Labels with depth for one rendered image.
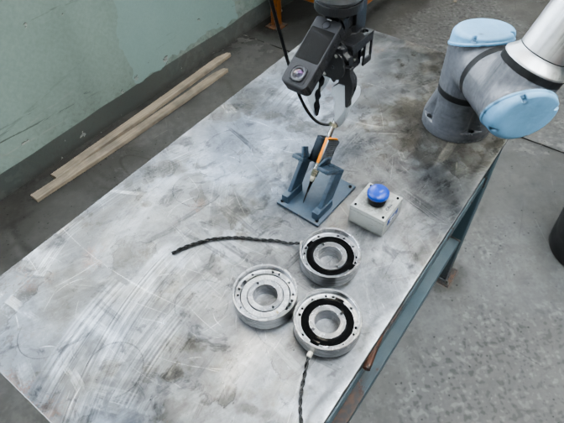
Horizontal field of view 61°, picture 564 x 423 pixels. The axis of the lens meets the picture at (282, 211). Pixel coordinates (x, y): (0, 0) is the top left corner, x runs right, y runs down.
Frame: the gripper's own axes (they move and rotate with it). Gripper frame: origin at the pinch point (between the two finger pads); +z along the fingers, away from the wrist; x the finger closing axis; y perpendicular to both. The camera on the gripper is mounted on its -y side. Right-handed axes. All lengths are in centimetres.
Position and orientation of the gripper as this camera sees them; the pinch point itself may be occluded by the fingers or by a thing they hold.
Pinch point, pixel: (325, 116)
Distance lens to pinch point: 84.7
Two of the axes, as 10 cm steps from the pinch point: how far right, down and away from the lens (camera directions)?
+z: 0.3, 6.5, 7.6
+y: 6.3, -6.1, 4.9
